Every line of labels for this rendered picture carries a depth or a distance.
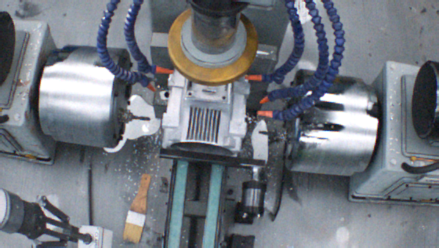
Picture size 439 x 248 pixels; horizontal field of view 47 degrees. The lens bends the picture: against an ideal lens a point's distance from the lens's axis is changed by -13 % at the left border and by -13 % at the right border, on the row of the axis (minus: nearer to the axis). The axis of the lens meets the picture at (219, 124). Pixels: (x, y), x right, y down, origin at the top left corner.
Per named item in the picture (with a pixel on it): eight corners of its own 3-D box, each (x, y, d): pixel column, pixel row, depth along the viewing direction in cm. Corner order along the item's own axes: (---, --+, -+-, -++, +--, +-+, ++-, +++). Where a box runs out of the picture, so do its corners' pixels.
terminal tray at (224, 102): (189, 63, 141) (190, 50, 134) (233, 67, 141) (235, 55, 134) (183, 109, 137) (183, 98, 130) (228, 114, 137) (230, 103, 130)
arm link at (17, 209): (9, 187, 101) (30, 195, 106) (-13, 186, 106) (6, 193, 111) (4, 231, 98) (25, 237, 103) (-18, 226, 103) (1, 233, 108)
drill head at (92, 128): (31, 63, 156) (11, 25, 132) (147, 74, 156) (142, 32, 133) (14, 144, 148) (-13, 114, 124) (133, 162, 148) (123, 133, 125)
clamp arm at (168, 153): (264, 160, 141) (160, 147, 141) (266, 157, 139) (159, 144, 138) (263, 174, 140) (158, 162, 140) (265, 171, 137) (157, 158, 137)
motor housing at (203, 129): (173, 84, 155) (172, 54, 137) (244, 93, 155) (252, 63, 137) (163, 156, 149) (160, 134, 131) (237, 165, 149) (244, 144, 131)
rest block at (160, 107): (157, 98, 166) (155, 82, 155) (181, 100, 166) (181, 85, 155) (154, 118, 164) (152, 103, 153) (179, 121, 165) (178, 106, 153)
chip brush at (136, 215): (139, 172, 159) (139, 171, 158) (156, 176, 159) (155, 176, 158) (121, 240, 153) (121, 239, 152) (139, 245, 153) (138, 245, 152)
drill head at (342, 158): (257, 86, 157) (269, 46, 133) (393, 106, 157) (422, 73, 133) (248, 176, 149) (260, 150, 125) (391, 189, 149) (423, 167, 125)
